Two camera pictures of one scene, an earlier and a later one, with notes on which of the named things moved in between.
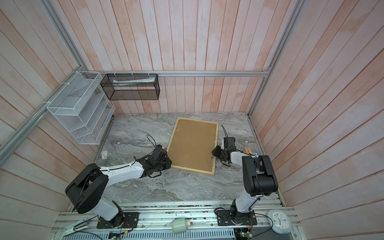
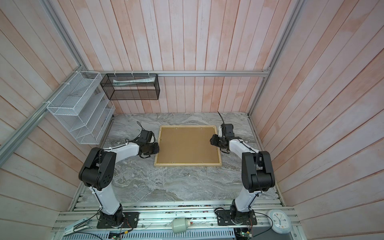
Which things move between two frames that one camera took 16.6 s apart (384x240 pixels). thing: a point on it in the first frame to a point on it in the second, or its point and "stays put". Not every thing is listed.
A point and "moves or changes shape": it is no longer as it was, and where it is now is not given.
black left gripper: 167,160 to 156,150
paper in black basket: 120,82 stays put
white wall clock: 282,223 stays put
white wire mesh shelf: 83,108 stays put
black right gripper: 216,152 to 214,140
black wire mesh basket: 131,86 stays put
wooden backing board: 192,145 moves or changes shape
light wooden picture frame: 191,145 moves or changes shape
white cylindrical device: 180,225 stays put
